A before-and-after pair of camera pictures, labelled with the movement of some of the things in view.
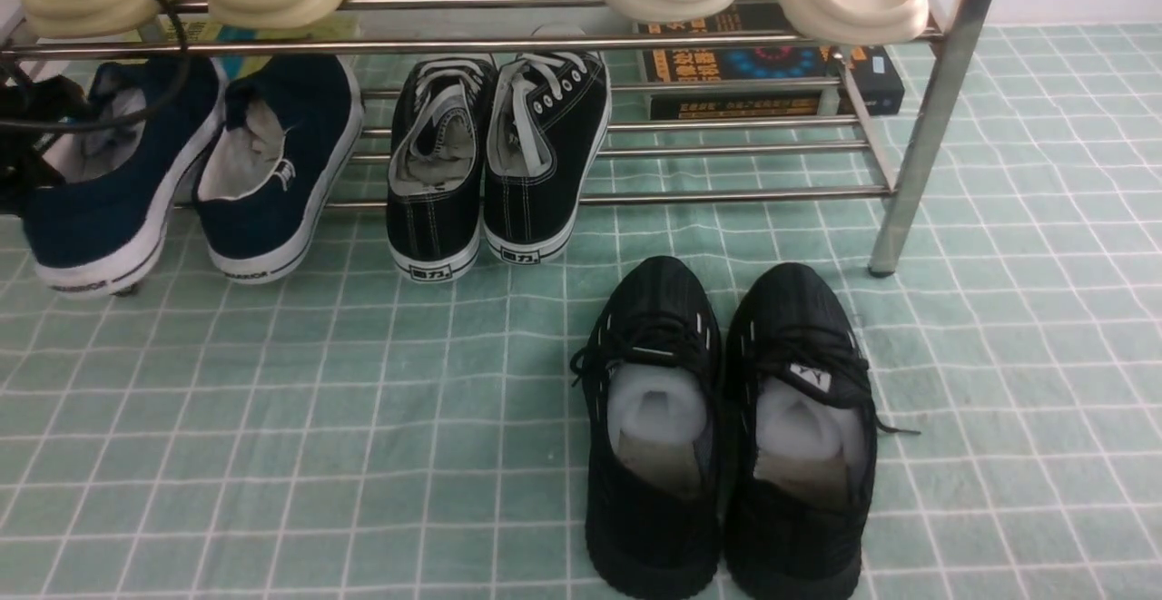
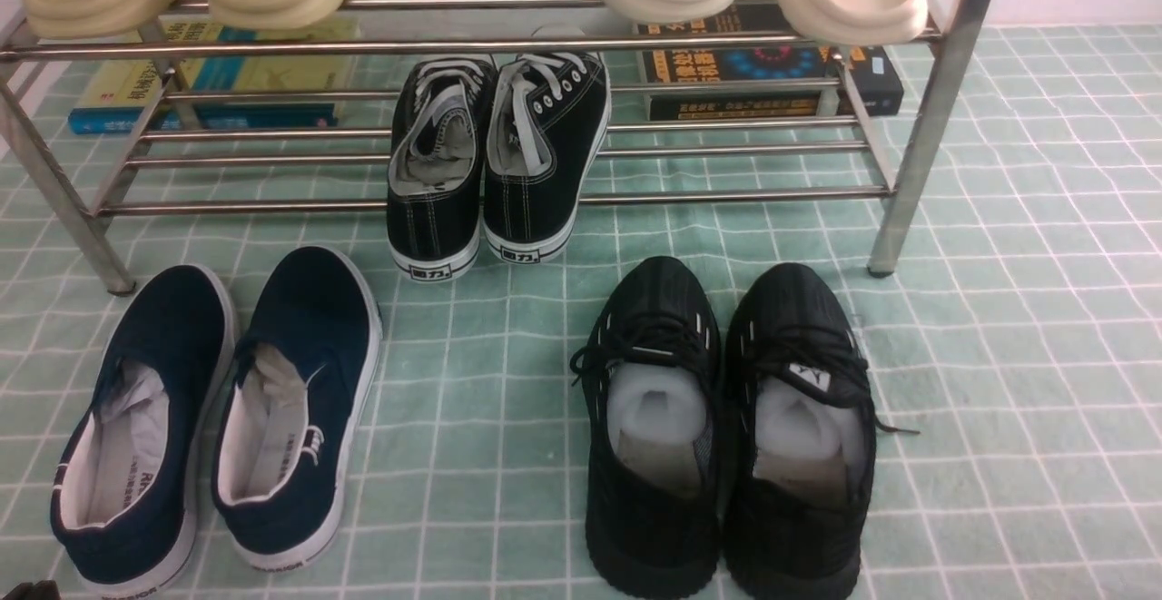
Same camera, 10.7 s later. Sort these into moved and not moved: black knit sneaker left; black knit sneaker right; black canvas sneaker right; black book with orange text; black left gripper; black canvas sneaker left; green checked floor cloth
Moved: black left gripper
Not moved: black book with orange text; green checked floor cloth; black canvas sneaker left; black knit sneaker right; black canvas sneaker right; black knit sneaker left
